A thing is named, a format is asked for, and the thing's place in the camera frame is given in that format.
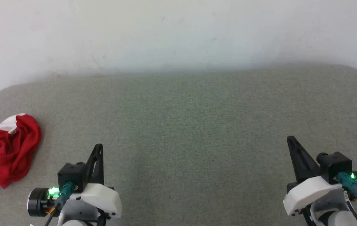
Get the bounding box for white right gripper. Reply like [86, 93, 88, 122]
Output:
[283, 136, 344, 217]

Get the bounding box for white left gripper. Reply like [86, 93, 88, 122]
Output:
[60, 144, 122, 226]

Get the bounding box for red shorts with white trim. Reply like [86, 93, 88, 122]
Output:
[0, 113, 42, 189]

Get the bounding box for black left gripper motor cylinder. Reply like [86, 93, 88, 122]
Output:
[27, 187, 52, 217]

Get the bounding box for grey-green fabric sofa cushion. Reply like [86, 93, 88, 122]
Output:
[0, 64, 357, 226]

